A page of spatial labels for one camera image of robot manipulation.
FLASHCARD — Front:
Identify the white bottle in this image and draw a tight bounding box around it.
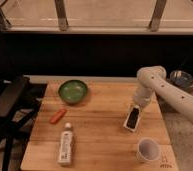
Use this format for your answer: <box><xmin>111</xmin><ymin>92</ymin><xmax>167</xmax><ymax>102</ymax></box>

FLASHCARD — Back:
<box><xmin>58</xmin><ymin>123</ymin><xmax>73</xmax><ymax>166</ymax></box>

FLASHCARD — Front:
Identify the white sponge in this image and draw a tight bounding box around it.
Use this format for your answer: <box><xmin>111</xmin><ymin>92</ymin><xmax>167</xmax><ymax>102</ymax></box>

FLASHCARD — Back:
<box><xmin>123</xmin><ymin>105</ymin><xmax>141</xmax><ymax>132</ymax></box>

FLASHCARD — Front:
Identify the green bowl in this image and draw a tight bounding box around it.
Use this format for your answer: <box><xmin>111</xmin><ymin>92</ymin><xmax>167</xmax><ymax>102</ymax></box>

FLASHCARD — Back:
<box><xmin>58</xmin><ymin>80</ymin><xmax>88</xmax><ymax>105</ymax></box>

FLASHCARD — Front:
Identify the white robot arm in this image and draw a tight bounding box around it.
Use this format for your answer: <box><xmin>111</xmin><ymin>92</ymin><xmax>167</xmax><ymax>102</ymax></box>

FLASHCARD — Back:
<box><xmin>133</xmin><ymin>66</ymin><xmax>193</xmax><ymax>124</ymax></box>

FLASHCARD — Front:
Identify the round metal dish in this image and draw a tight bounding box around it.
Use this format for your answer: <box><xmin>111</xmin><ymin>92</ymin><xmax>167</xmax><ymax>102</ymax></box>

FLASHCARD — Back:
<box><xmin>170</xmin><ymin>70</ymin><xmax>193</xmax><ymax>89</ymax></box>

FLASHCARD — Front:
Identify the orange carrot toy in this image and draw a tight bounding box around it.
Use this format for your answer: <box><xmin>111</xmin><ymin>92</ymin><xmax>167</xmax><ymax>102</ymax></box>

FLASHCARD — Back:
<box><xmin>50</xmin><ymin>108</ymin><xmax>67</xmax><ymax>124</ymax></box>

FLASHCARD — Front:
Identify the white paper cup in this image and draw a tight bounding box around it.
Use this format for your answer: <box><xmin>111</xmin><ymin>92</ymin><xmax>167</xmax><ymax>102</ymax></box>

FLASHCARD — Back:
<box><xmin>136</xmin><ymin>137</ymin><xmax>160</xmax><ymax>163</ymax></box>

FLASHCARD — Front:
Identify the black eraser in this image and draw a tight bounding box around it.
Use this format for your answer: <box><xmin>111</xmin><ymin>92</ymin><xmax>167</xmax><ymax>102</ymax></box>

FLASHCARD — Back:
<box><xmin>127</xmin><ymin>107</ymin><xmax>139</xmax><ymax>129</ymax></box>

